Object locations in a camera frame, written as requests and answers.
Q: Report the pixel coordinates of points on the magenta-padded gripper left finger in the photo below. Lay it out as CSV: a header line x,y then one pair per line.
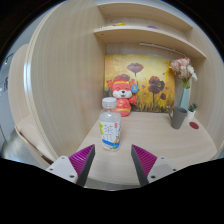
x,y
63,166

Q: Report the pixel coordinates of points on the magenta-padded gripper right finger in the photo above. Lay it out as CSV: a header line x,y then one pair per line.
x,y
160,166

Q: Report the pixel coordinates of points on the clear plastic drink bottle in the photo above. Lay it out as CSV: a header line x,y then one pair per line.
x,y
110,130

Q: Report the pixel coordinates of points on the grey mug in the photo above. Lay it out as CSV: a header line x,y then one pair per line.
x,y
178,118

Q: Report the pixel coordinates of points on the flat round red coaster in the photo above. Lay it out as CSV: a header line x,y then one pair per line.
x,y
194,125

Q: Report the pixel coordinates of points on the small potted green plant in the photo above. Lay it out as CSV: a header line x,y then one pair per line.
x,y
191,109

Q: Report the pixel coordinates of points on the pale teal vase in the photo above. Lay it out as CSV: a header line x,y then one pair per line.
x,y
184,99

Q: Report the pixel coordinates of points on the red plush toy figure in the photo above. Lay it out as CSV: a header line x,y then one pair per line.
x,y
122,96

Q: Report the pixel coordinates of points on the yellow poppy flower painting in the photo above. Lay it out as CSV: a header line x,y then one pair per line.
x,y
150,73

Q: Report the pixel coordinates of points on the pink and white flower bouquet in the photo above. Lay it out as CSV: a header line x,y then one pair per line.
x,y
182,68

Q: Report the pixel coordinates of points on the light wood shelf board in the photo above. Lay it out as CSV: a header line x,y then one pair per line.
x,y
143,36

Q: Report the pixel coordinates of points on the purple flat item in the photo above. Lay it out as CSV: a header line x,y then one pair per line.
x,y
153,27

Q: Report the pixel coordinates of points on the yellow flat item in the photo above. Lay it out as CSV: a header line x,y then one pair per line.
x,y
115,25

